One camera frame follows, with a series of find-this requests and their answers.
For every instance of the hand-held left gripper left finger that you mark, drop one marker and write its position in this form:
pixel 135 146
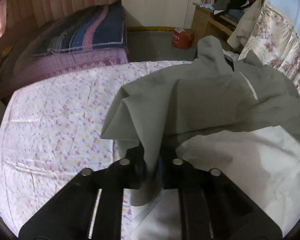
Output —
pixel 137 171

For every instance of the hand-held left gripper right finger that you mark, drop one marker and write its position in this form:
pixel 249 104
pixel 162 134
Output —
pixel 168 172

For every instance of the grey and white jacket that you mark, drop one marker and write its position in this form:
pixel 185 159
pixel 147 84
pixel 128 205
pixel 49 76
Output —
pixel 202 100

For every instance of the floral bed sheet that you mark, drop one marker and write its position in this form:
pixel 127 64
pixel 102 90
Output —
pixel 52 130

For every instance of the red canister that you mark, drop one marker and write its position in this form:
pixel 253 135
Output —
pixel 181 38

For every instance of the blue striped folded quilt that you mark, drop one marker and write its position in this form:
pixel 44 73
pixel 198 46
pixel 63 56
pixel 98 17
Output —
pixel 100 27

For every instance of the wooden desk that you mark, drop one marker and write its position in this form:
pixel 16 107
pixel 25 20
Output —
pixel 202 22

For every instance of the cream hanging cloth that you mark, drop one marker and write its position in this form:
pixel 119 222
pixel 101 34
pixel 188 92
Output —
pixel 244 27

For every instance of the white wardrobe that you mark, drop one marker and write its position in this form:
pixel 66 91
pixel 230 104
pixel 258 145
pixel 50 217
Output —
pixel 162 2

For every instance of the blue cloth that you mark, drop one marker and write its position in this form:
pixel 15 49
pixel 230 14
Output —
pixel 206 6

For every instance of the floral curtain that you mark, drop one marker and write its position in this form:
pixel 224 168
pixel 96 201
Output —
pixel 277 37

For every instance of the small yellow object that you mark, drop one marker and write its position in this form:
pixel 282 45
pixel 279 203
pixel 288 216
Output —
pixel 6 50

